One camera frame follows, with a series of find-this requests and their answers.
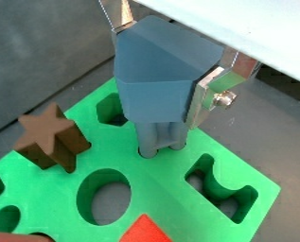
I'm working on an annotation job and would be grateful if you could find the pink cylinder block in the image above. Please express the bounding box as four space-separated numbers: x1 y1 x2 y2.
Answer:
0 233 55 242

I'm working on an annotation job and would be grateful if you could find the green shape sorter board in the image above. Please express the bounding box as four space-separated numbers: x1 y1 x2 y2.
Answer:
0 81 280 242

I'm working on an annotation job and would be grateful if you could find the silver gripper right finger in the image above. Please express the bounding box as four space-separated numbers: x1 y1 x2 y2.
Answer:
185 47 259 130

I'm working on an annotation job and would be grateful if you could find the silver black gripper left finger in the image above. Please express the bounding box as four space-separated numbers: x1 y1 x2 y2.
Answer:
98 0 134 33

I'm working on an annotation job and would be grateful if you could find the red cube block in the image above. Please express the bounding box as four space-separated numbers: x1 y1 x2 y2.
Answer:
120 214 173 242

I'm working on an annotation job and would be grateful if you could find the brown star block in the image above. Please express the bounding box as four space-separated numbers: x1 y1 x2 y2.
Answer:
13 103 91 173

